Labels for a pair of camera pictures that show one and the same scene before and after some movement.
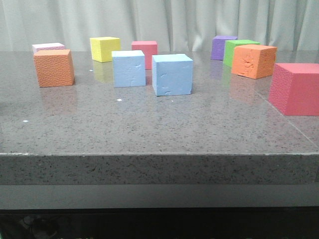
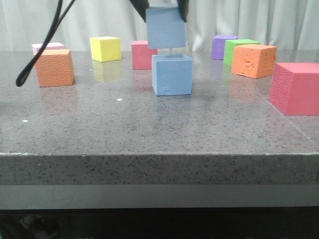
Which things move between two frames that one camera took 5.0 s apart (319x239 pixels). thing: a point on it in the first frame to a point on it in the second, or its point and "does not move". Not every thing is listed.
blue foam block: x=128 y=68 to x=166 y=29
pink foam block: x=47 y=46 does not move
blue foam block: x=172 y=74 does not move
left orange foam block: x=54 y=67 does not move
